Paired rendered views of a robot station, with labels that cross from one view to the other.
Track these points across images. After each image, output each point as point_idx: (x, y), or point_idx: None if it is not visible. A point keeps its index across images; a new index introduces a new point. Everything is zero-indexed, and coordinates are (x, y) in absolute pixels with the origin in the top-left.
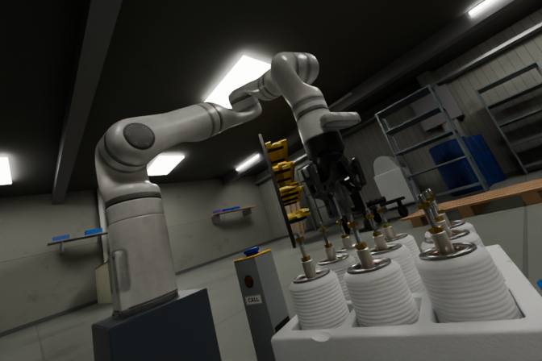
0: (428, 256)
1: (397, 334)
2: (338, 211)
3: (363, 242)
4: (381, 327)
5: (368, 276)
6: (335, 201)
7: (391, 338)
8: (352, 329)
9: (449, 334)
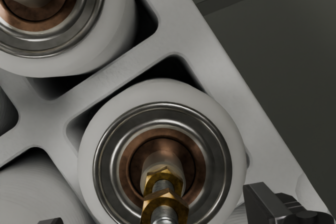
0: (84, 5)
1: (226, 55)
2: (267, 189)
3: (161, 172)
4: (222, 99)
5: (219, 109)
6: (271, 209)
7: (233, 64)
8: (258, 152)
9: None
